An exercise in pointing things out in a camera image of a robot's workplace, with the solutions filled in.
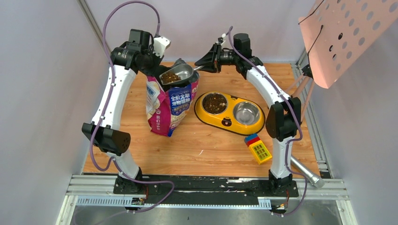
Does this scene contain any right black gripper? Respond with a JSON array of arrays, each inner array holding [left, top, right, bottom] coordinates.
[[196, 43, 240, 73]]

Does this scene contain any metal food scoop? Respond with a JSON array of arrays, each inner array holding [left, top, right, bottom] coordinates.
[[159, 64, 204, 85]]

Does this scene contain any cat food bag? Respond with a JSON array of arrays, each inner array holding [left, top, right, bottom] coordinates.
[[145, 58, 200, 137]]

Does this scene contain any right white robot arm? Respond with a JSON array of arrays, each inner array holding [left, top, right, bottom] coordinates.
[[194, 33, 302, 196]]

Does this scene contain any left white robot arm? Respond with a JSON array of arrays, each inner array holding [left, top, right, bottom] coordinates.
[[82, 29, 171, 194]]

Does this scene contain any yellow double pet bowl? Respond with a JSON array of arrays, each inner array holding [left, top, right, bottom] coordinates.
[[194, 92, 265, 136]]

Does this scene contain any colourful toy brick block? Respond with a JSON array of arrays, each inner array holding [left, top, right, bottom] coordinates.
[[244, 134, 272, 165]]

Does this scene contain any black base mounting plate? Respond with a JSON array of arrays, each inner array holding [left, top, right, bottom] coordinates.
[[113, 175, 299, 205]]

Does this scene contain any pink perforated music stand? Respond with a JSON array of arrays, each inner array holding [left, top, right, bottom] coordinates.
[[292, 0, 398, 111]]

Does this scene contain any silver microphone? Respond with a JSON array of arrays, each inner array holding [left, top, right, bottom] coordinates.
[[291, 156, 325, 188]]

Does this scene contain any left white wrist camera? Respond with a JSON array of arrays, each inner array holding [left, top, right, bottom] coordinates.
[[153, 36, 171, 58]]

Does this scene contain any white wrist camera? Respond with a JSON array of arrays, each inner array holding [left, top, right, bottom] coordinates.
[[153, 36, 171, 58], [217, 33, 227, 46]]

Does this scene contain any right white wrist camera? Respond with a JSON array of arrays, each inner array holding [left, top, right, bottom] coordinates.
[[217, 33, 227, 46]]

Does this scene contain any aluminium frame rail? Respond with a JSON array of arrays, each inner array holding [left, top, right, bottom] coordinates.
[[56, 174, 357, 225]]

